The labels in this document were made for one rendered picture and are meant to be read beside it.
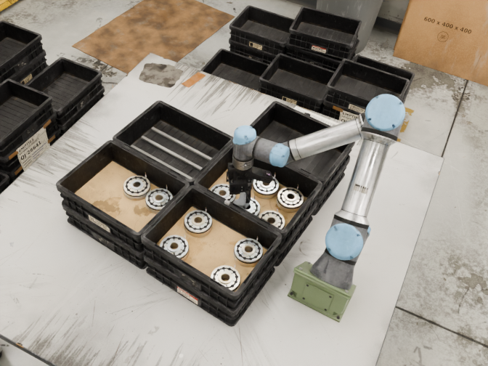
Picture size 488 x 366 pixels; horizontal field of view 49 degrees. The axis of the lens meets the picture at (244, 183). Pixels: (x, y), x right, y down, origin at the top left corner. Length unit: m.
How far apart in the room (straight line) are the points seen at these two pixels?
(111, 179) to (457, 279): 1.92
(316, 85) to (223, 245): 1.67
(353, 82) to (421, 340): 1.48
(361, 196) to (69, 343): 1.08
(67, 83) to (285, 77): 1.31
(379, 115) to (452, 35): 2.72
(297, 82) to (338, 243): 1.82
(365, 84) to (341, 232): 1.71
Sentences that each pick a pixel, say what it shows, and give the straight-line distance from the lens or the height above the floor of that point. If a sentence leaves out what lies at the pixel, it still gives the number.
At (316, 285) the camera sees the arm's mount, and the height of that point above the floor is 0.85.
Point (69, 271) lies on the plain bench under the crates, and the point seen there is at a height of 0.70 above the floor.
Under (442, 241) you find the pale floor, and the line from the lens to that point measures 3.28.
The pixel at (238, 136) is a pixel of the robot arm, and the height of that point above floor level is 1.20.
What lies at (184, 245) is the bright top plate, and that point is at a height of 0.86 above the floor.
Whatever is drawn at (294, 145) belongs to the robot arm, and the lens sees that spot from 1.91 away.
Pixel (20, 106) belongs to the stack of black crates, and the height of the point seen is 0.49.
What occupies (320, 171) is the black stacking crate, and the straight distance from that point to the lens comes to 2.25.
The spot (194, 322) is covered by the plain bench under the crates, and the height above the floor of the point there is 0.70.
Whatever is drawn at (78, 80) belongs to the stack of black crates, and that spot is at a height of 0.38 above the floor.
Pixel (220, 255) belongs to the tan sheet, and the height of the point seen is 0.83.
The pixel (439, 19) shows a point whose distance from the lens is 4.38.
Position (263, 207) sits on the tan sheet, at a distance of 2.08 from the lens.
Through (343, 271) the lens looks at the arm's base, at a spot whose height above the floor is 0.90.
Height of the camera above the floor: 2.45
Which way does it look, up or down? 49 degrees down
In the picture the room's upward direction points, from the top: 5 degrees clockwise
